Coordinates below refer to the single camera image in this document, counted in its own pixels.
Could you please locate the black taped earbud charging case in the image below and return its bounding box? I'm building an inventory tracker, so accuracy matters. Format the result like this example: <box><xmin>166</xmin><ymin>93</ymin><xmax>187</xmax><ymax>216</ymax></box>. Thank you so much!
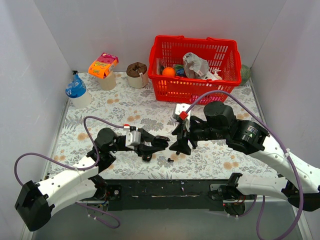
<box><xmin>142</xmin><ymin>154</ymin><xmax>153</xmax><ymax>162</ymax></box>

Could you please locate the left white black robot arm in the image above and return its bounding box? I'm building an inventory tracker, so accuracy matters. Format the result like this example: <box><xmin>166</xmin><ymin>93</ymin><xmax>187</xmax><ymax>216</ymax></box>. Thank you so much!
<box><xmin>14</xmin><ymin>127</ymin><xmax>170</xmax><ymax>232</ymax></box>

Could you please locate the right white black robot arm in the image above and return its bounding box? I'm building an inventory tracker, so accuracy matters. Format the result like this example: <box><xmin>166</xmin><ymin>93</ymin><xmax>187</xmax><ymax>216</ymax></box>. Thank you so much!
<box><xmin>169</xmin><ymin>101</ymin><xmax>320</xmax><ymax>212</ymax></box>

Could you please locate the floral patterned table mat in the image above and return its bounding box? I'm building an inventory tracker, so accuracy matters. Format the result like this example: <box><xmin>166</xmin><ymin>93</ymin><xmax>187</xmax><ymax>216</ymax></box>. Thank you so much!
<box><xmin>48</xmin><ymin>72</ymin><xmax>277</xmax><ymax>179</ymax></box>

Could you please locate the white pump bottle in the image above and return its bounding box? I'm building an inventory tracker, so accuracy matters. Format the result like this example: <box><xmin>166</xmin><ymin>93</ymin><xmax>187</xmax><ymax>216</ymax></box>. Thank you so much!
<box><xmin>201</xmin><ymin>69</ymin><xmax>223</xmax><ymax>81</ymax></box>

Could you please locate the orange fruit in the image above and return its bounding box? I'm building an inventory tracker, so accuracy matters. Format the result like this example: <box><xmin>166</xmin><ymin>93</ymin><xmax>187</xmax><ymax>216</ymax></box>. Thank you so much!
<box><xmin>162</xmin><ymin>67</ymin><xmax>176</xmax><ymax>77</ymax></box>

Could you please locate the red plastic shopping basket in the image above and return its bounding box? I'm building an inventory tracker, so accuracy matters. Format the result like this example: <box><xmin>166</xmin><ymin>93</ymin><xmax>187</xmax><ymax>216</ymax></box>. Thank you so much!
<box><xmin>148</xmin><ymin>35</ymin><xmax>242</xmax><ymax>104</ymax></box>

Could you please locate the green blue packet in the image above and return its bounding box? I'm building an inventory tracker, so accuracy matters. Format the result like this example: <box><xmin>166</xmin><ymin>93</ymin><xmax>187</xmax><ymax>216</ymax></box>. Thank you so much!
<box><xmin>173</xmin><ymin>64</ymin><xmax>186</xmax><ymax>77</ymax></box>

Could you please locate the brown topped paper cup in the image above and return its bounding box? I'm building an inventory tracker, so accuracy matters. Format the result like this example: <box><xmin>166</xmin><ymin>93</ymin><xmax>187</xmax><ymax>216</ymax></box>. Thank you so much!
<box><xmin>126</xmin><ymin>62</ymin><xmax>149</xmax><ymax>89</ymax></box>

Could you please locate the green ball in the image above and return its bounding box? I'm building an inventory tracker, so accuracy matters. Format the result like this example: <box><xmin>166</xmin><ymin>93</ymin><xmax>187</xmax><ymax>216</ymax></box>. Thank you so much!
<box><xmin>240</xmin><ymin>64</ymin><xmax>251</xmax><ymax>86</ymax></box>

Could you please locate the beige cup under snack box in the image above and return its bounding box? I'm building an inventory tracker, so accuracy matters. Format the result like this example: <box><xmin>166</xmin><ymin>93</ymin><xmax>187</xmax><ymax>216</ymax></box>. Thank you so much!
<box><xmin>97</xmin><ymin>71</ymin><xmax>117</xmax><ymax>91</ymax></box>

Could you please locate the white cup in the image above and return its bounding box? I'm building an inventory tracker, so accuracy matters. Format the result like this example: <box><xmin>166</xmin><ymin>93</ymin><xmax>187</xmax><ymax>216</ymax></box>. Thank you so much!
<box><xmin>69</xmin><ymin>90</ymin><xmax>92</xmax><ymax>109</ymax></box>

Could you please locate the orange pink snack box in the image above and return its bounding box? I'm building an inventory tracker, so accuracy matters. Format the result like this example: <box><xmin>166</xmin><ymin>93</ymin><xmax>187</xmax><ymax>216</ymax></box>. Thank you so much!
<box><xmin>88</xmin><ymin>52</ymin><xmax>119</xmax><ymax>79</ymax></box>

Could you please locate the blue wrapper on white cup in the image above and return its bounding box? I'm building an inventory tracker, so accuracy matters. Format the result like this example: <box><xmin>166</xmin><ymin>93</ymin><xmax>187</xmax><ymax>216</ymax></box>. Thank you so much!
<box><xmin>65</xmin><ymin>74</ymin><xmax>87</xmax><ymax>99</ymax></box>

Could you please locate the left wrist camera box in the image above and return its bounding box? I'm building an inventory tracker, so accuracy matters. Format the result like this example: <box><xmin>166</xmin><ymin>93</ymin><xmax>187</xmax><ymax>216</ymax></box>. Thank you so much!
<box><xmin>123</xmin><ymin>124</ymin><xmax>141</xmax><ymax>150</ymax></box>

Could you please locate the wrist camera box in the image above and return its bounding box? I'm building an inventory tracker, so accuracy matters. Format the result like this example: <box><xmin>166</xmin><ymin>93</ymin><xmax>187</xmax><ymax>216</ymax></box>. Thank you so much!
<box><xmin>172</xmin><ymin>103</ymin><xmax>191</xmax><ymax>121</ymax></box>
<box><xmin>123</xmin><ymin>124</ymin><xmax>141</xmax><ymax>150</ymax></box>

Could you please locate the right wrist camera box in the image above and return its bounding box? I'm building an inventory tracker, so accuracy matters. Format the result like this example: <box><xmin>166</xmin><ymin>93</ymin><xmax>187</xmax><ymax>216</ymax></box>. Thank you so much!
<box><xmin>172</xmin><ymin>103</ymin><xmax>191</xmax><ymax>121</ymax></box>

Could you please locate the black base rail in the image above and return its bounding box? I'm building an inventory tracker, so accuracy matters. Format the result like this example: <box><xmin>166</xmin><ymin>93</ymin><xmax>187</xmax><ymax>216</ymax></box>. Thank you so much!
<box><xmin>84</xmin><ymin>178</ymin><xmax>258</xmax><ymax>212</ymax></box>

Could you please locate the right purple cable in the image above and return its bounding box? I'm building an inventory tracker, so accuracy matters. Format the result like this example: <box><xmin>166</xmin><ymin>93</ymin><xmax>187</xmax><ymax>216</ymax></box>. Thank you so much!
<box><xmin>186</xmin><ymin>90</ymin><xmax>305</xmax><ymax>240</ymax></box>

